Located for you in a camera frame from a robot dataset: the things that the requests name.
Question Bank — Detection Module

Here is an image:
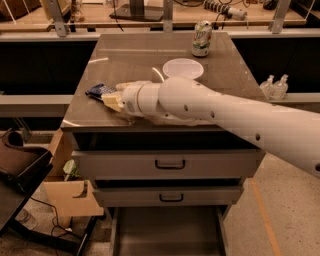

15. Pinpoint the grey middle drawer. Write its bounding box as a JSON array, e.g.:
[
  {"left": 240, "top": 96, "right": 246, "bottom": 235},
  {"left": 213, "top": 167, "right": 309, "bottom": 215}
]
[{"left": 93, "top": 186, "right": 243, "bottom": 207}]

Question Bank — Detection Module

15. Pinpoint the grey drawer cabinet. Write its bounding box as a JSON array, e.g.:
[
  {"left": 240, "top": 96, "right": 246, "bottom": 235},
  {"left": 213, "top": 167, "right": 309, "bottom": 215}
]
[{"left": 60, "top": 31, "right": 279, "bottom": 256}]

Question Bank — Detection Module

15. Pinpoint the open grey bottom drawer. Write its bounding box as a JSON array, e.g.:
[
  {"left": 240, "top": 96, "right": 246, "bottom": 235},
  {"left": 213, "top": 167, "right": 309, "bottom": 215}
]
[{"left": 109, "top": 206, "right": 229, "bottom": 256}]

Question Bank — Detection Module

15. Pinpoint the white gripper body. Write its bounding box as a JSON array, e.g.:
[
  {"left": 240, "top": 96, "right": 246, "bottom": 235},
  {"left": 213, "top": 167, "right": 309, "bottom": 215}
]
[{"left": 121, "top": 85, "right": 144, "bottom": 117}]

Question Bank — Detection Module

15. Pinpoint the tan cardboard box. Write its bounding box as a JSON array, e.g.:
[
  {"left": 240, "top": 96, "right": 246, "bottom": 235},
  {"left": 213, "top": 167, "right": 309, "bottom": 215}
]
[{"left": 44, "top": 129, "right": 104, "bottom": 228}]

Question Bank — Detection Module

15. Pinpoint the white ceramic bowl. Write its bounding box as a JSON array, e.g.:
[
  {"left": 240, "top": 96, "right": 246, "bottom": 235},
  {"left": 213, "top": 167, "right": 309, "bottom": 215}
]
[{"left": 162, "top": 58, "right": 204, "bottom": 79}]

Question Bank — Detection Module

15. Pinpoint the black floor cable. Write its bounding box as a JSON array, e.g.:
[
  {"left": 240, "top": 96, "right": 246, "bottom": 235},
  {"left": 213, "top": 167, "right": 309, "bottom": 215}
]
[{"left": 30, "top": 196, "right": 83, "bottom": 241}]

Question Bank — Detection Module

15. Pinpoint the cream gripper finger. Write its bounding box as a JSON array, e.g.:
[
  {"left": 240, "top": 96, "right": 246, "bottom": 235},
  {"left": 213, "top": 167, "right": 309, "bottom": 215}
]
[
  {"left": 102, "top": 91, "right": 123, "bottom": 112},
  {"left": 115, "top": 80, "right": 151, "bottom": 91}
]

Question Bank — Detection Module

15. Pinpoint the black flexible tripod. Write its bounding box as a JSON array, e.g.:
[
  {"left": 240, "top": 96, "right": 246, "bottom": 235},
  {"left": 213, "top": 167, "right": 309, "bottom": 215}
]
[{"left": 203, "top": 0, "right": 247, "bottom": 21}]

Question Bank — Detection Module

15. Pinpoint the black monitor stand base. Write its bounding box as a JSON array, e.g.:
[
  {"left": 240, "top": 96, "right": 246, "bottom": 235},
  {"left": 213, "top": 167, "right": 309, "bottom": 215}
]
[{"left": 109, "top": 0, "right": 163, "bottom": 22}]

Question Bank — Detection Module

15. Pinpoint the clear sanitizer bottle left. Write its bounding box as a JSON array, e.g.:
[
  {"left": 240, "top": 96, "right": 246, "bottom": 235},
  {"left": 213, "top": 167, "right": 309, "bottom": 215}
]
[{"left": 260, "top": 75, "right": 274, "bottom": 100}]

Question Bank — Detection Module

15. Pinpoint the blue rxbar blueberry wrapper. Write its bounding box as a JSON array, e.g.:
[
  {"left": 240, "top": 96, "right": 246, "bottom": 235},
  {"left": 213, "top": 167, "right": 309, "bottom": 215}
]
[{"left": 85, "top": 83, "right": 116, "bottom": 100}]

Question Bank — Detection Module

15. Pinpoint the clear sanitizer bottle right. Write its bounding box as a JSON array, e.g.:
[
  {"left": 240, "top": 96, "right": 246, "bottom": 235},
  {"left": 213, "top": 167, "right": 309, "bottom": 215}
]
[{"left": 271, "top": 74, "right": 288, "bottom": 100}]

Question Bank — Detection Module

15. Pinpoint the dark brown chair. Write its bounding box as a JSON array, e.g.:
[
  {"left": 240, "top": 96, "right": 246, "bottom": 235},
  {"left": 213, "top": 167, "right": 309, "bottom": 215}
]
[{"left": 0, "top": 129, "right": 52, "bottom": 235}]

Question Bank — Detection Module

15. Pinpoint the clear sanitizer bottle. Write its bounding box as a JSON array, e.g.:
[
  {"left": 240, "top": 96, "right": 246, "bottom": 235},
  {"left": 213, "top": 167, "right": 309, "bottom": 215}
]
[
  {"left": 271, "top": 74, "right": 288, "bottom": 100},
  {"left": 260, "top": 75, "right": 274, "bottom": 100}
]

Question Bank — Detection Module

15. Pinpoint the green white soda can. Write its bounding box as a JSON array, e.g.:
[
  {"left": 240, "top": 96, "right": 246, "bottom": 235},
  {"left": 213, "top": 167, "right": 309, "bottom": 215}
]
[{"left": 192, "top": 21, "right": 212, "bottom": 57}]

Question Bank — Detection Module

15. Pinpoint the grey top drawer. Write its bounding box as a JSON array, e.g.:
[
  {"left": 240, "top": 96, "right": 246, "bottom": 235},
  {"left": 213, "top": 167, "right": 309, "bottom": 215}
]
[{"left": 72, "top": 149, "right": 265, "bottom": 180}]

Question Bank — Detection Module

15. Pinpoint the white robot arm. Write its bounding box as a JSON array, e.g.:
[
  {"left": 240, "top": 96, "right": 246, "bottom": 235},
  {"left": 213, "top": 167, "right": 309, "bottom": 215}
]
[{"left": 102, "top": 77, "right": 320, "bottom": 176}]

